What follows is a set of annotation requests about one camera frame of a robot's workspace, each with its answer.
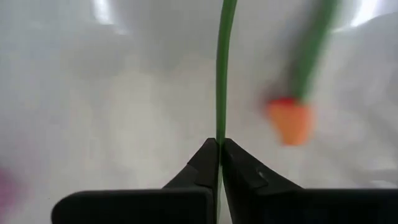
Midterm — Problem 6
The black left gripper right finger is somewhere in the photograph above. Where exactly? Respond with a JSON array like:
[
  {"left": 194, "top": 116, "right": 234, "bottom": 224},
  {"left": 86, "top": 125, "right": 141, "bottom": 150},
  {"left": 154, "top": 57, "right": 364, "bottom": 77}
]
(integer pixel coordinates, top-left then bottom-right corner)
[{"left": 221, "top": 138, "right": 398, "bottom": 224}]

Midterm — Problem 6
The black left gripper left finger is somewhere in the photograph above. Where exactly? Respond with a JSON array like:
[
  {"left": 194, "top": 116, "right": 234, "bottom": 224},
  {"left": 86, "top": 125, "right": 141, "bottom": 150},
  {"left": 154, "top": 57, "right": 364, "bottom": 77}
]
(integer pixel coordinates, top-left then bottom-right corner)
[{"left": 51, "top": 138, "right": 220, "bottom": 224}]

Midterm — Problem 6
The orange artificial tulip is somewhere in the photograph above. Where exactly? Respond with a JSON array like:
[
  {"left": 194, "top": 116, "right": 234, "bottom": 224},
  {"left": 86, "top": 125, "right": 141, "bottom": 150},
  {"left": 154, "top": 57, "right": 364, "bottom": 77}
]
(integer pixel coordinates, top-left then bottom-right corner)
[{"left": 264, "top": 0, "right": 343, "bottom": 147}]

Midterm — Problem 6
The green artificial flower stem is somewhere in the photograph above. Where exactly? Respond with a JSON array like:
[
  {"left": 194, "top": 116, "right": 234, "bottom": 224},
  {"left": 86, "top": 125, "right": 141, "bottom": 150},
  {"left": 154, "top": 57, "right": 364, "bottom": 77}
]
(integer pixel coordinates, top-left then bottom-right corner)
[{"left": 215, "top": 0, "right": 239, "bottom": 218}]

